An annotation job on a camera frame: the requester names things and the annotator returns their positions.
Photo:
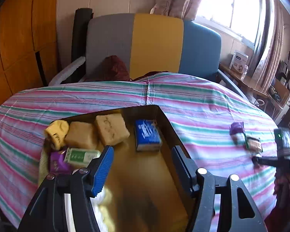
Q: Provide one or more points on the white box on table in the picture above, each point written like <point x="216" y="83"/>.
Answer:
<point x="238" y="61"/>

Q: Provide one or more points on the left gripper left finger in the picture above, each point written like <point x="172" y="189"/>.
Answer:
<point x="62" y="202"/>

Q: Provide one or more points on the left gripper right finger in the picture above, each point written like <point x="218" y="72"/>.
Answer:
<point x="238" y="211"/>

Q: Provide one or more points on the dark red pillow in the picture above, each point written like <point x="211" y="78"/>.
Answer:
<point x="112" y="68"/>

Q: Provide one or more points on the blue Tempo tissue pack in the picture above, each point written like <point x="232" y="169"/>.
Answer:
<point x="147" y="135"/>

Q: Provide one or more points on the wooden side table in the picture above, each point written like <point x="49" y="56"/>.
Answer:
<point x="250" y="85"/>

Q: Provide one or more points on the striped bed sheet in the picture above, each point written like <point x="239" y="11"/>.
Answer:
<point x="200" y="111"/>

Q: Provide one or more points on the cracker packet green edges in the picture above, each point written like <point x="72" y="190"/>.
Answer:
<point x="253" y="144"/>

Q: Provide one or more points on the small green tea box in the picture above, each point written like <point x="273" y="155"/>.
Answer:
<point x="80" y="158"/>

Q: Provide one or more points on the gold tray box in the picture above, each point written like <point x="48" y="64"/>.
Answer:
<point x="146" y="192"/>

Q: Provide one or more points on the yellow sponge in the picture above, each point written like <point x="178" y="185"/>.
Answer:
<point x="82" y="135"/>
<point x="112" y="129"/>

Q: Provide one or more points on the person's right hand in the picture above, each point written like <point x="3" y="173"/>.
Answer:
<point x="282" y="189"/>

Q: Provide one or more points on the yellow sock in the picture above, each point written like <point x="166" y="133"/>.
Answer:
<point x="56" y="132"/>

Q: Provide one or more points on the grey yellow blue headboard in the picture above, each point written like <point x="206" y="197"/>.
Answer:
<point x="146" y="42"/>

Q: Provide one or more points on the purple snack packet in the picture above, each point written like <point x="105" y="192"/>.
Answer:
<point x="57" y="165"/>
<point x="237" y="128"/>

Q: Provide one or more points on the orange wooden wardrobe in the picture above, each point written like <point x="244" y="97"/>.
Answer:
<point x="28" y="45"/>

